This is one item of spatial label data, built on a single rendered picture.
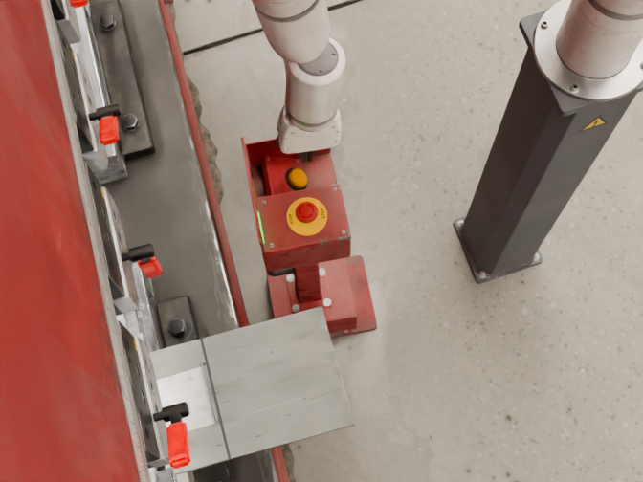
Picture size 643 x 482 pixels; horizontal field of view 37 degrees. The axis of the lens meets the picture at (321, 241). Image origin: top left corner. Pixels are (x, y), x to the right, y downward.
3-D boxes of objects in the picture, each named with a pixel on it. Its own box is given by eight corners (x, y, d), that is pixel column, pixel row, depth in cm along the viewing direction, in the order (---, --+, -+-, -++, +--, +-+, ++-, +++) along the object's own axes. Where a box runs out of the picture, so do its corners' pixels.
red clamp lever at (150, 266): (166, 275, 128) (153, 253, 119) (137, 284, 128) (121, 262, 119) (164, 263, 129) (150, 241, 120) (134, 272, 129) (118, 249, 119)
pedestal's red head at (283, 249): (350, 257, 180) (351, 226, 163) (266, 273, 180) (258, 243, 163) (330, 161, 186) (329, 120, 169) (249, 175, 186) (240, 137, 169)
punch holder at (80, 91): (111, 174, 131) (79, 121, 115) (50, 189, 130) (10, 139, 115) (90, 78, 135) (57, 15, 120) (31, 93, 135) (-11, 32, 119)
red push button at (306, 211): (320, 226, 170) (320, 219, 167) (298, 230, 170) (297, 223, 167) (316, 205, 172) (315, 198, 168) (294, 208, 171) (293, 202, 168)
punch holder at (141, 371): (174, 464, 119) (149, 450, 103) (107, 483, 118) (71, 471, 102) (149, 348, 123) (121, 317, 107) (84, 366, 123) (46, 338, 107)
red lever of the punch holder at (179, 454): (191, 454, 105) (185, 398, 113) (154, 465, 104) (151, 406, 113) (195, 467, 106) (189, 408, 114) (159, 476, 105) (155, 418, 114)
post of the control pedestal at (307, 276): (321, 299, 234) (316, 226, 182) (299, 303, 233) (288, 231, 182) (318, 278, 235) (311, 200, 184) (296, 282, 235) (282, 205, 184)
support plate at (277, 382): (354, 425, 138) (354, 424, 137) (175, 474, 136) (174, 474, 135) (321, 307, 143) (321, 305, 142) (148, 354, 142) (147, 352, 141)
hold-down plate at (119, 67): (156, 153, 164) (153, 146, 161) (125, 161, 164) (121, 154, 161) (121, 6, 173) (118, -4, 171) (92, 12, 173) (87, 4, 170)
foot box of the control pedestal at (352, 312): (377, 329, 243) (379, 317, 232) (280, 347, 242) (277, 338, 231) (362, 255, 249) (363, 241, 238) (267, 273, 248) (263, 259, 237)
